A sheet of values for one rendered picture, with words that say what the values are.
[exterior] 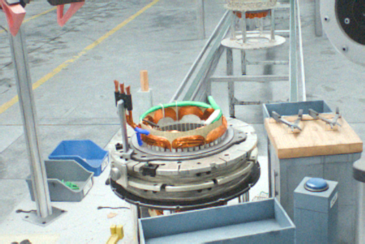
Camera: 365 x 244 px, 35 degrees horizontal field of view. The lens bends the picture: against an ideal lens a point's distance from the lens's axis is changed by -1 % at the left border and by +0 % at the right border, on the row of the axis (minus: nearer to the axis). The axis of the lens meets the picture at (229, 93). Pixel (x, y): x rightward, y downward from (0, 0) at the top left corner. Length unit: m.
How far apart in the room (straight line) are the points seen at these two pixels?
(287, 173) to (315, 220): 0.17
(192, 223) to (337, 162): 0.41
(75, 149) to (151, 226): 1.02
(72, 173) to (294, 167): 0.81
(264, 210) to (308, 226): 0.15
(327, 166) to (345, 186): 0.07
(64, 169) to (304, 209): 0.92
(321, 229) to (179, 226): 0.29
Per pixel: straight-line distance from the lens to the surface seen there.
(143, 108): 1.33
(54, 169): 1.89
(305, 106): 1.58
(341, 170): 1.33
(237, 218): 1.06
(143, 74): 1.31
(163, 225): 1.04
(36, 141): 1.62
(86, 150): 2.01
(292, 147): 1.28
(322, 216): 1.16
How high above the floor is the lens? 1.56
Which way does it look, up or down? 18 degrees down
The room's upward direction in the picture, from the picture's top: 3 degrees counter-clockwise
